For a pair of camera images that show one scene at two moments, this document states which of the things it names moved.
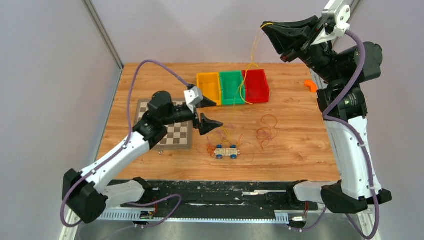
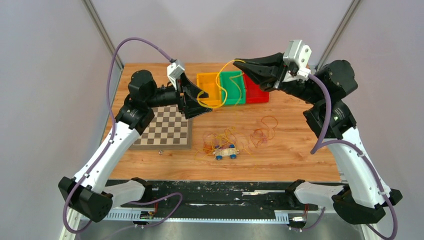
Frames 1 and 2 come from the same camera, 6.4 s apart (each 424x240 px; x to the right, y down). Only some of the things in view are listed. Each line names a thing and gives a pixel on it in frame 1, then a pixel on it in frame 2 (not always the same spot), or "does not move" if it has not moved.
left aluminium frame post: x=92 y=13 does not move
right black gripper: x=293 y=38 -> x=266 y=83
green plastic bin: x=232 y=88 does not move
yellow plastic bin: x=210 y=82 does not move
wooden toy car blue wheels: x=232 y=152 does not move
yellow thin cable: x=232 y=113 -> x=220 y=140
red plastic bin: x=257 y=86 does not move
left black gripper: x=206 y=125 -> x=191 y=107
